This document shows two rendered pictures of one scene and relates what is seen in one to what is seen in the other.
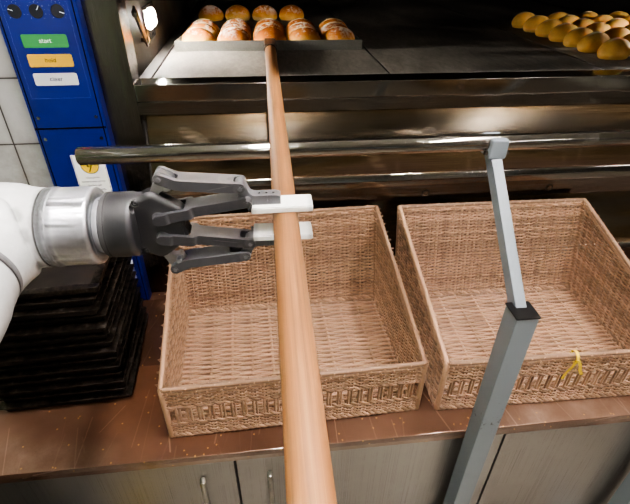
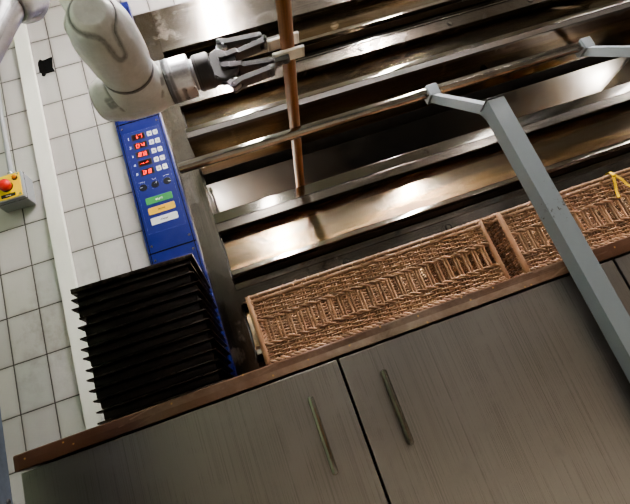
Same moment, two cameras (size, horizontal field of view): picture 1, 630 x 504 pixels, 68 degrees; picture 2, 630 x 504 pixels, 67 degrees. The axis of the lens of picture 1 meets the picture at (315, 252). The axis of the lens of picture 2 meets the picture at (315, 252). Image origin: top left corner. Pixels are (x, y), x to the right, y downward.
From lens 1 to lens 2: 1.07 m
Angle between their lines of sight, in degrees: 52
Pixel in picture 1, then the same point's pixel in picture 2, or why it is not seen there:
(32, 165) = not seen: hidden behind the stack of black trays
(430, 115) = (418, 178)
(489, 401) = (532, 181)
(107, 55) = (195, 201)
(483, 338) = not seen: hidden behind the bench
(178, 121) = (245, 234)
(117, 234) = (200, 56)
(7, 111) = (131, 255)
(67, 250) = (176, 65)
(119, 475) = (219, 410)
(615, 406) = not seen: outside the picture
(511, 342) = (499, 118)
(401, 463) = (530, 333)
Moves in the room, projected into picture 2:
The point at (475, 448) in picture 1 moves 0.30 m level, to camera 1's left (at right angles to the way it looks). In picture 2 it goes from (571, 246) to (426, 300)
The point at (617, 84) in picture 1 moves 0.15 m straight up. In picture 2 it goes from (531, 118) to (512, 85)
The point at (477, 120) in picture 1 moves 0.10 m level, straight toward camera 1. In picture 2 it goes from (454, 170) to (449, 161)
